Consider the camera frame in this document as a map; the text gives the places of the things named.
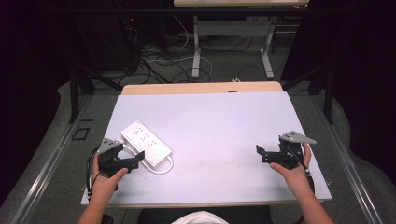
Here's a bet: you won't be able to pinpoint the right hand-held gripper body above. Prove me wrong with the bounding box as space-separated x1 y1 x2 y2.
270 130 318 171

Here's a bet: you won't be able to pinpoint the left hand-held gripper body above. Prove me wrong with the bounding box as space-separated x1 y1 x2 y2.
97 137 131 178

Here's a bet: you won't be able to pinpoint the white power strip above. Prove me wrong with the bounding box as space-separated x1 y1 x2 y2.
120 120 174 169

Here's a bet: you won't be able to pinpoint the white power strip cable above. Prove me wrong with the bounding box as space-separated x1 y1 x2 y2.
116 139 175 175

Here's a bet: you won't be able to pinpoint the person's left hand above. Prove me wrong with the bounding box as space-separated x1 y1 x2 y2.
91 154 129 200

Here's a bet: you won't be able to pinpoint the person's right hand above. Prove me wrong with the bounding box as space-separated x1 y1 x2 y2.
269 143 313 195

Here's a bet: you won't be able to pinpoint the white table cover board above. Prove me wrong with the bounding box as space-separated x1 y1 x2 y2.
80 91 332 208

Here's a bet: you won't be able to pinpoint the person's dark pants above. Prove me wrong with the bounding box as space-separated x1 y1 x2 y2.
136 204 273 224

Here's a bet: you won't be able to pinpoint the black metal stand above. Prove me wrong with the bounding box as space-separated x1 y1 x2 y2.
68 60 124 124
280 60 336 126

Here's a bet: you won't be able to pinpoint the person's white shirt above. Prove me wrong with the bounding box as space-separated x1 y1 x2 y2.
170 210 230 224

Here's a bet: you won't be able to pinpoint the black computer tower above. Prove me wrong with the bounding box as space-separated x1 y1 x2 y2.
74 12 143 73

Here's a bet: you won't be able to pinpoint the white desk with metal legs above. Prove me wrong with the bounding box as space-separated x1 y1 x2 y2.
173 0 310 80

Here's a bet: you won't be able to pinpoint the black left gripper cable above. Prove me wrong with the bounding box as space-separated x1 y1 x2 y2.
85 147 103 202

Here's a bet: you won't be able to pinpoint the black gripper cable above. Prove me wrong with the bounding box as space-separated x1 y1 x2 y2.
286 148 316 194
85 147 103 202

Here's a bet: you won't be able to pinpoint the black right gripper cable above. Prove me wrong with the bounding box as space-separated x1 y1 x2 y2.
286 148 316 194

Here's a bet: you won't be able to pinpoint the aluminium floor rail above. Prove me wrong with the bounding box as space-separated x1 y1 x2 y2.
9 94 94 224
311 92 378 224

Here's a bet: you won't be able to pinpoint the tangle of floor cables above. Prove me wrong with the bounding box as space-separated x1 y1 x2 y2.
118 18 260 85

